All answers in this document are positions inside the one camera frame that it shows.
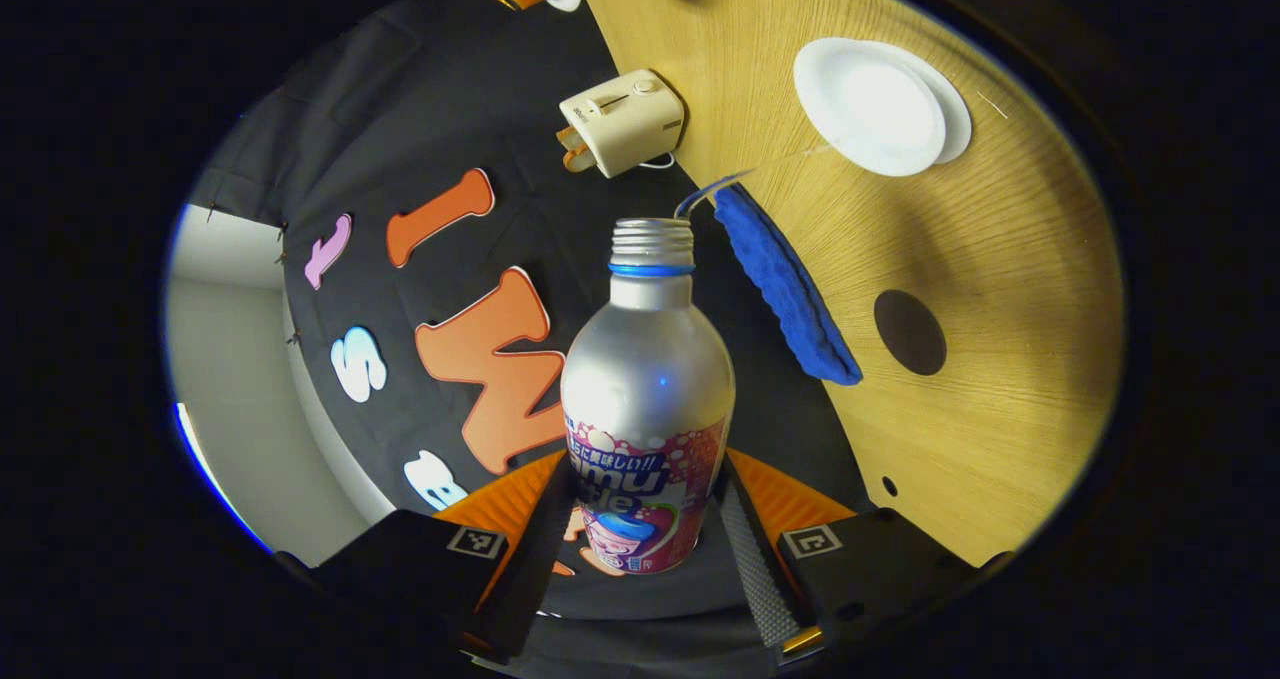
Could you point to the toasted bread slice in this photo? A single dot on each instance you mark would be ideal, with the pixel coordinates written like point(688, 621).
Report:
point(572, 139)
point(580, 161)

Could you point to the black backdrop cloth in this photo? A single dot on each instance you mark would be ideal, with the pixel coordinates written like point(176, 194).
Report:
point(420, 129)

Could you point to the dark round coaster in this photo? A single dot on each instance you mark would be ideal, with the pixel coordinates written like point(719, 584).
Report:
point(910, 332)

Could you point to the white saucer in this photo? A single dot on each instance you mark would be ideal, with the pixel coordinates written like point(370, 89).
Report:
point(960, 109)

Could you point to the blue towel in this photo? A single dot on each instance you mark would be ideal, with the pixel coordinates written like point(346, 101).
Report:
point(790, 289)

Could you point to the white toaster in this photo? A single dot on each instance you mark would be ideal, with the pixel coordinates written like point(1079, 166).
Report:
point(630, 119)

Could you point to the silver water bottle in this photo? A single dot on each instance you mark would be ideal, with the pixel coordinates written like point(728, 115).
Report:
point(648, 379)

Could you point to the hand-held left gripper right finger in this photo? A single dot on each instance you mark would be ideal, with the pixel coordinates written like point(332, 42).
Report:
point(750, 569)

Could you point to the white teacup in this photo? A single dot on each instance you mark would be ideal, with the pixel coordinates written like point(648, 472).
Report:
point(870, 109)

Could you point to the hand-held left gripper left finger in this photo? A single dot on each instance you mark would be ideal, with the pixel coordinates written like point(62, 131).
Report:
point(540, 559)

